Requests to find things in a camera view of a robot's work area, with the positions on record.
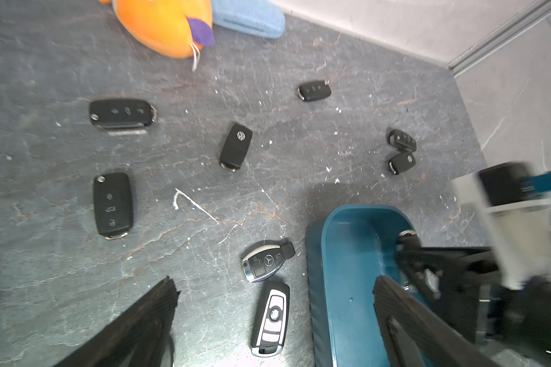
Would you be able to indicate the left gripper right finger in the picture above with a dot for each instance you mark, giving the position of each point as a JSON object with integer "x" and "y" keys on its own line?
{"x": 412, "y": 334}

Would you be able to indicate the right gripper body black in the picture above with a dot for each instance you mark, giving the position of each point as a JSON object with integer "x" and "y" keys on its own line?
{"x": 461, "y": 285}

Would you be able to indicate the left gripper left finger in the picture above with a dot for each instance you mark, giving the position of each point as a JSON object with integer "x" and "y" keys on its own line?
{"x": 140, "y": 336}

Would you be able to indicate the teal storage box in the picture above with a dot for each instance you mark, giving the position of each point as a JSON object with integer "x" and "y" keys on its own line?
{"x": 346, "y": 252}

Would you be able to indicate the black VW key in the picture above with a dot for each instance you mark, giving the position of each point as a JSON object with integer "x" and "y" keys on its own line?
{"x": 236, "y": 147}
{"x": 401, "y": 163}

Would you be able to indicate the black flip key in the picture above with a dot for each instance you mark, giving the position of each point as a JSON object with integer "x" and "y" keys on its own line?
{"x": 119, "y": 117}

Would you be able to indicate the BMW key silver black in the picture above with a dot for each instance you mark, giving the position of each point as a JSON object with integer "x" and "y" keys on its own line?
{"x": 271, "y": 320}

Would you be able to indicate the Mercedes key chrome black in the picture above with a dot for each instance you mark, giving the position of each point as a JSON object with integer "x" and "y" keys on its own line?
{"x": 264, "y": 261}

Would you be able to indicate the orange plush toy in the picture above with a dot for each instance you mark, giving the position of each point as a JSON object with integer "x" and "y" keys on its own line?
{"x": 177, "y": 29}

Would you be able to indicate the light blue glasses case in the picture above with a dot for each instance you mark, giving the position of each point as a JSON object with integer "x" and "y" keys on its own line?
{"x": 257, "y": 18}

